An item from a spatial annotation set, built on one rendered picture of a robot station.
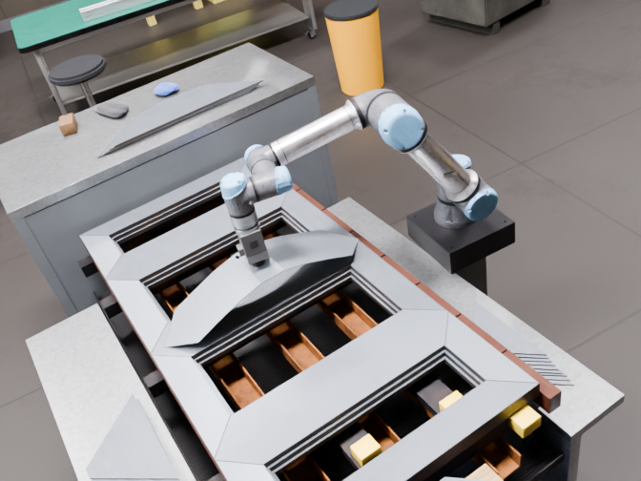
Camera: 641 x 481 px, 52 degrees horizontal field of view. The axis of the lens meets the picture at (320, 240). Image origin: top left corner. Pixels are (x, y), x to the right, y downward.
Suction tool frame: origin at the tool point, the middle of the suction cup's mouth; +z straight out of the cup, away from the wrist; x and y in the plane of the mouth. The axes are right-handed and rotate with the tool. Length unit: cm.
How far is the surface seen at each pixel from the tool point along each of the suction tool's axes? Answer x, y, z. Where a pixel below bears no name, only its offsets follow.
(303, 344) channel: 4.8, 10.0, 28.3
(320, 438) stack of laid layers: -4, 56, 13
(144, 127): -18, -94, -11
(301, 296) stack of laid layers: 8.8, 7.3, 11.4
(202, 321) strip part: -21.4, 8.4, 5.0
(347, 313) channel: 22.2, 4.8, 28.4
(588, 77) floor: 265, -183, 98
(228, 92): 19, -101, -11
